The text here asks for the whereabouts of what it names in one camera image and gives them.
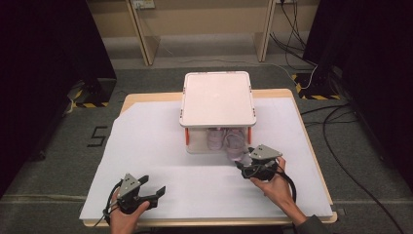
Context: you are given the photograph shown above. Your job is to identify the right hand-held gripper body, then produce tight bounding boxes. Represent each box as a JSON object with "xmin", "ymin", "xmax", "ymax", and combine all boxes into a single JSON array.
[{"xmin": 246, "ymin": 144, "xmax": 282, "ymax": 181}]

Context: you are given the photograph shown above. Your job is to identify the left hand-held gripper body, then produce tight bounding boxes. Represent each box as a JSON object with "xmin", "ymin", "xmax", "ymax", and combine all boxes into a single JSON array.
[{"xmin": 116, "ymin": 173, "xmax": 154, "ymax": 215}]

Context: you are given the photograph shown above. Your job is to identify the pink sandal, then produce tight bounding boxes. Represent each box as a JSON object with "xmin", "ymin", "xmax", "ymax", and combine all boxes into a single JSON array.
[
  {"xmin": 206, "ymin": 128, "xmax": 226, "ymax": 151},
  {"xmin": 225, "ymin": 128, "xmax": 250, "ymax": 163}
]

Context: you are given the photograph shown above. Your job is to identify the white shoe rack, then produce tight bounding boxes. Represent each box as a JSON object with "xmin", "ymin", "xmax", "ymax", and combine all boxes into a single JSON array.
[{"xmin": 178, "ymin": 71, "xmax": 257, "ymax": 155}]

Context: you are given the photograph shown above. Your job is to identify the person's left hand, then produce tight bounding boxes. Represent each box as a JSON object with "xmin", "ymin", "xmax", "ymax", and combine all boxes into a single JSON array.
[{"xmin": 109, "ymin": 189, "xmax": 151, "ymax": 229}]

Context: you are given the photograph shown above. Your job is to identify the person's right hand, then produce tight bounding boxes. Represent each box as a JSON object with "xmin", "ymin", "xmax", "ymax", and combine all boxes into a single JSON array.
[{"xmin": 249, "ymin": 156, "xmax": 295, "ymax": 211}]

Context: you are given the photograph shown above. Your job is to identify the white table cloth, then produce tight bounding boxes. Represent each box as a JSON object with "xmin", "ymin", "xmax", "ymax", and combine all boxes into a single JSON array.
[{"xmin": 79, "ymin": 97, "xmax": 334, "ymax": 222}]

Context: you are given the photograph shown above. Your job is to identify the wooden table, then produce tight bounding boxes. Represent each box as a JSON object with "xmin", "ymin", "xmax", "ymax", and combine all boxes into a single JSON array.
[{"xmin": 82, "ymin": 88, "xmax": 339, "ymax": 228}]

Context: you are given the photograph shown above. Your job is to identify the black stand base striped tape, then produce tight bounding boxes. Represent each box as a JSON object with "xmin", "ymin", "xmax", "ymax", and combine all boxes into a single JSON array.
[
  {"xmin": 66, "ymin": 77, "xmax": 118, "ymax": 109},
  {"xmin": 291, "ymin": 71, "xmax": 342, "ymax": 101}
]

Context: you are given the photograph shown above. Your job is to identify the wooden furniture panel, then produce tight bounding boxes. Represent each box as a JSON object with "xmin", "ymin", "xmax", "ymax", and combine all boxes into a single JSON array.
[
  {"xmin": 252, "ymin": 0, "xmax": 277, "ymax": 63},
  {"xmin": 125, "ymin": 0, "xmax": 162, "ymax": 67}
]

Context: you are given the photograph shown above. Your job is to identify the black curtain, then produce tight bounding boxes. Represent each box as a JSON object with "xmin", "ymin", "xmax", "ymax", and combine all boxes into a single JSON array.
[
  {"xmin": 0, "ymin": 0, "xmax": 117, "ymax": 198},
  {"xmin": 302, "ymin": 0, "xmax": 413, "ymax": 193}
]

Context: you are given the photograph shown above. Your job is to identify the left hand-held gripper cable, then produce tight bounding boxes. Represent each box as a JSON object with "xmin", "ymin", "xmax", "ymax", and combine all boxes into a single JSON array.
[{"xmin": 94, "ymin": 179, "xmax": 124, "ymax": 227}]

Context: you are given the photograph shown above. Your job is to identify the hand-held gripper cable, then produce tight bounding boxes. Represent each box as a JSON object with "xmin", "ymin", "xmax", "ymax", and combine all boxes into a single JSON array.
[
  {"xmin": 94, "ymin": 179, "xmax": 124, "ymax": 227},
  {"xmin": 275, "ymin": 164, "xmax": 298, "ymax": 204}
]

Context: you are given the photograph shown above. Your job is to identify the right hand-held gripper cable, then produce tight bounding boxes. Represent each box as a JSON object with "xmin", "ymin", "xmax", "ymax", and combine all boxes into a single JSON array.
[{"xmin": 275, "ymin": 164, "xmax": 298, "ymax": 204}]

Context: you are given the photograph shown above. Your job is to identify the black floor cables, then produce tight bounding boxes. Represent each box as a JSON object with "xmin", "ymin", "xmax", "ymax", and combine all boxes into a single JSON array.
[{"xmin": 300, "ymin": 102, "xmax": 406, "ymax": 234}]

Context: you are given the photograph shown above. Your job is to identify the bundle of black wall cables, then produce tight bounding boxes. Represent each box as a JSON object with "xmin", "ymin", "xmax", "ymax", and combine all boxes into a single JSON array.
[{"xmin": 269, "ymin": 0, "xmax": 318, "ymax": 67}]

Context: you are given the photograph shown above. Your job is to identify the white wall power socket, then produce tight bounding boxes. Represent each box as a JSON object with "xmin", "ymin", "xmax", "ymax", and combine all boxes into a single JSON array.
[{"xmin": 131, "ymin": 0, "xmax": 156, "ymax": 10}]

